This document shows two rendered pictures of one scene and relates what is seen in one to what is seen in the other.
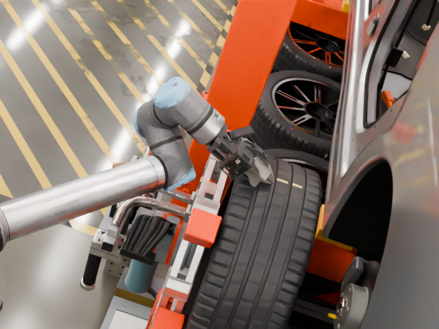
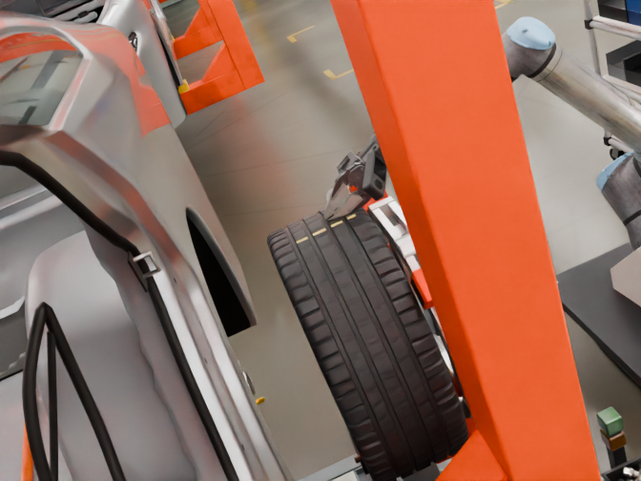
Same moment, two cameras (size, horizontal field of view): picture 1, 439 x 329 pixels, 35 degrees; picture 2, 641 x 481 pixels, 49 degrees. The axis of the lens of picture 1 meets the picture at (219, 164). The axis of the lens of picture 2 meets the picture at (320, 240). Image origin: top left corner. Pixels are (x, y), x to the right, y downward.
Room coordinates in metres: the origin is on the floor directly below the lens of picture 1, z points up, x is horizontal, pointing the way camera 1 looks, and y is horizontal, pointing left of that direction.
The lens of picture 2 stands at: (2.83, -0.20, 1.91)
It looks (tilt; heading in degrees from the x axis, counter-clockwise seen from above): 29 degrees down; 179
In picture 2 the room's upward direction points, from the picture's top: 23 degrees counter-clockwise
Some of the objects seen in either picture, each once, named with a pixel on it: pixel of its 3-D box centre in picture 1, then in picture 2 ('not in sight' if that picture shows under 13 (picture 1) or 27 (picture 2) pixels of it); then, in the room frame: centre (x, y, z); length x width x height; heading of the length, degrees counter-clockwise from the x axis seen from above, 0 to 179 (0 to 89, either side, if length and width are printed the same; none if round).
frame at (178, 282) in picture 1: (189, 247); (425, 309); (1.46, 0.00, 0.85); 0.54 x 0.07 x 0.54; 2
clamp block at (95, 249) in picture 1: (109, 245); not in sight; (1.28, 0.20, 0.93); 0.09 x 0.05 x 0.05; 92
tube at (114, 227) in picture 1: (154, 211); not in sight; (1.35, 0.12, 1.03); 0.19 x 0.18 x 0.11; 92
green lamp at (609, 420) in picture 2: not in sight; (609, 421); (1.80, 0.25, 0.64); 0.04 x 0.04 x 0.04; 2
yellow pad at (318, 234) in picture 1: (336, 226); not in sight; (1.95, -0.47, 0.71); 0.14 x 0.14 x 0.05; 2
